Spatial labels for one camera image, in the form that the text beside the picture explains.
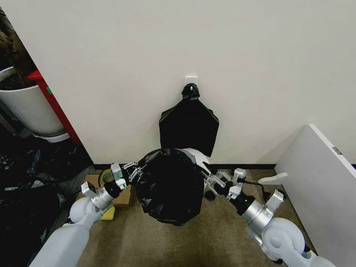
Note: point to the yellow green tape roll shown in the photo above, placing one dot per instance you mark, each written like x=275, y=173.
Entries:
x=105, y=178

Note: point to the white cabinet panel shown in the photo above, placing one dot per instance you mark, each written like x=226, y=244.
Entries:
x=314, y=172

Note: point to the white wall hook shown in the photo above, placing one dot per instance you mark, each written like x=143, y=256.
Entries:
x=192, y=79

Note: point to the pile of black bags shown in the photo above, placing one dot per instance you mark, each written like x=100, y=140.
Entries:
x=30, y=194

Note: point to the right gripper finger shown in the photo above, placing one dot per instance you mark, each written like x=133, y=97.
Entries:
x=219, y=174
x=217, y=187

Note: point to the white plant pot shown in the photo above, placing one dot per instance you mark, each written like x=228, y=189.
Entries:
x=30, y=111

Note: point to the white trash bin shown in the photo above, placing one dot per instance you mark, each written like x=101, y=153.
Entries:
x=198, y=158

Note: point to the red cabinet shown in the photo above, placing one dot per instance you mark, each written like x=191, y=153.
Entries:
x=59, y=111

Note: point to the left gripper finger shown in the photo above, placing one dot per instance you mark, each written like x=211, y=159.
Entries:
x=130, y=165
x=136, y=174

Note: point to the black bag hanging on hook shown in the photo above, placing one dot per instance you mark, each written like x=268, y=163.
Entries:
x=189, y=128

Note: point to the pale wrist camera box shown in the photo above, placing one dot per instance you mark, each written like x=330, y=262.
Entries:
x=117, y=172
x=239, y=175

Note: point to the white pot saucer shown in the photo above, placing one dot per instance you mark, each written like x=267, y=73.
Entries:
x=53, y=137

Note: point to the black garbage bag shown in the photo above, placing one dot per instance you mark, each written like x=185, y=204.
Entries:
x=169, y=186

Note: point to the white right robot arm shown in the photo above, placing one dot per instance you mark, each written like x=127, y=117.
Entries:
x=281, y=236

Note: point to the yellow sponge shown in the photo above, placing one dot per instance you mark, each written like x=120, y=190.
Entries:
x=108, y=214

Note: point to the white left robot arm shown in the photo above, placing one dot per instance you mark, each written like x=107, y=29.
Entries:
x=69, y=236

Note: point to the brown potted plant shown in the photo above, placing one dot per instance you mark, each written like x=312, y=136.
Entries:
x=14, y=55

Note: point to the cardboard box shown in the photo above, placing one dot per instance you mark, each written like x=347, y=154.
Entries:
x=122, y=198

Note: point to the metal hinge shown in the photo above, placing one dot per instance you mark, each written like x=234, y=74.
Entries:
x=337, y=150

